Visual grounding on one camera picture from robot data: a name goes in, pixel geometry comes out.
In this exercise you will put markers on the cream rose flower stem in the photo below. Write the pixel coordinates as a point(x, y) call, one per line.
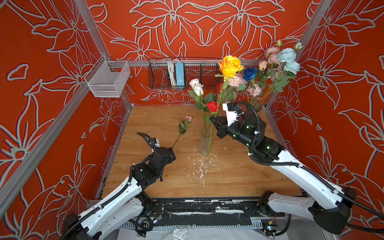
point(263, 73)

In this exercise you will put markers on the dark blue rose stem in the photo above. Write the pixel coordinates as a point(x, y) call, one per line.
point(249, 74)

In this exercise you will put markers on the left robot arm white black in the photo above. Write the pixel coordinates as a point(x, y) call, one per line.
point(126, 203)

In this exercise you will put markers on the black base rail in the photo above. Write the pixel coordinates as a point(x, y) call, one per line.
point(225, 212)

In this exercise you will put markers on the light blue box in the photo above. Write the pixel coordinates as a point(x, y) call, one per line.
point(180, 74)

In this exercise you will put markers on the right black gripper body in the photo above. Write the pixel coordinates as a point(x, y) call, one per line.
point(237, 131)

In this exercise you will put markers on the black wire wall basket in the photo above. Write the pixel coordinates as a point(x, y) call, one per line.
point(162, 73)

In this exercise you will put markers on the small pink rose stem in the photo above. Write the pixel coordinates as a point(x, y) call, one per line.
point(184, 126)

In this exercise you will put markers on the orange yellow rose stem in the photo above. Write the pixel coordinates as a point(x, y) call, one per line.
point(229, 67)

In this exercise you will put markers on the light blue peony stem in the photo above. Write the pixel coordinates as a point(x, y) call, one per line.
point(290, 69)

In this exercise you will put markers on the white mesh wall basket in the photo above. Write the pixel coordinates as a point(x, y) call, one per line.
point(107, 79)

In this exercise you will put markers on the white rose stem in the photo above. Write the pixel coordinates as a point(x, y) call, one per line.
point(201, 100)

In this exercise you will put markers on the large pink peony stem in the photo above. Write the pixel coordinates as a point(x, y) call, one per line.
point(235, 85)

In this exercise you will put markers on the pink peony flower stem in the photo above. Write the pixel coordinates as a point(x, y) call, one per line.
point(253, 92)

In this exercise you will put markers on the bright red rose stem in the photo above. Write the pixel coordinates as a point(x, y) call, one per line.
point(212, 106)

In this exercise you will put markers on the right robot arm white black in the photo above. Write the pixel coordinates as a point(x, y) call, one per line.
point(327, 204)

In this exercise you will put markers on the clear glass cylinder vase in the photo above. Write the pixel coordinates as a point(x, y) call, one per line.
point(205, 142)

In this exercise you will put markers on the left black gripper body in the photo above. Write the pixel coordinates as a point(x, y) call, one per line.
point(172, 157)

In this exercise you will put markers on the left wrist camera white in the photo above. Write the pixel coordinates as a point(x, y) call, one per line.
point(156, 142)

